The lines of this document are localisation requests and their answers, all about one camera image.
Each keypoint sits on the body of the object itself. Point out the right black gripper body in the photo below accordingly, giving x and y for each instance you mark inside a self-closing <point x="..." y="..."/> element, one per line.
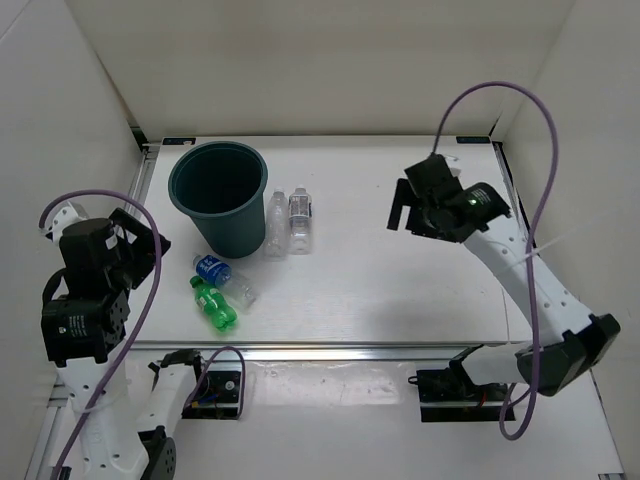
<point x="420" y="222"/>

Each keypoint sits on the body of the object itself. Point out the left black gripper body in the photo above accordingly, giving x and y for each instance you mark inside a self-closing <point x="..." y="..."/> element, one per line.
<point x="138" y="257"/>

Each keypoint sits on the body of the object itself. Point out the green soda bottle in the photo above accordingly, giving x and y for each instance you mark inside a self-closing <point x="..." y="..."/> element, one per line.
<point x="213" y="304"/>

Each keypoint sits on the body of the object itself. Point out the clear labelled square bottle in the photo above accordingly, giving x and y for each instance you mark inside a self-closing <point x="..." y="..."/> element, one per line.
<point x="300" y="215"/>

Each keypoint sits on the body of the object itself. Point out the clear unlabelled plastic bottle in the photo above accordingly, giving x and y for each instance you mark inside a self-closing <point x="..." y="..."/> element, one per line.
<point x="276" y="243"/>

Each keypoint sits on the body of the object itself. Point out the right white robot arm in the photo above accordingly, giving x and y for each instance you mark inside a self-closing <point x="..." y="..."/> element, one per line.
<point x="567" y="337"/>

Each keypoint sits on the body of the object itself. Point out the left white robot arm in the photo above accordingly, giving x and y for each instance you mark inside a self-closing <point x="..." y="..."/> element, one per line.
<point x="85" y="306"/>

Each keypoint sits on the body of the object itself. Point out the dark green plastic bin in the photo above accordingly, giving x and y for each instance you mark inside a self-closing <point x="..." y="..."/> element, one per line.
<point x="220" y="186"/>

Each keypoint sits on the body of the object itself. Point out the blue label water bottle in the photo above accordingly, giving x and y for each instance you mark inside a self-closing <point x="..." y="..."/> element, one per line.
<point x="229" y="282"/>

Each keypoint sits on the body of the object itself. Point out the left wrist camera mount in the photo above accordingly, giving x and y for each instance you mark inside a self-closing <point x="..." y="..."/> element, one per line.
<point x="68" y="214"/>

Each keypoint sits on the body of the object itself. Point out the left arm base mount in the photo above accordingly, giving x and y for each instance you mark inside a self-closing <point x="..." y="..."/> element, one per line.
<point x="218" y="397"/>

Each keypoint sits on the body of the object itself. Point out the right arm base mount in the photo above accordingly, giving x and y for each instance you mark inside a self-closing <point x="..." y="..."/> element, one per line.
<point x="443" y="399"/>

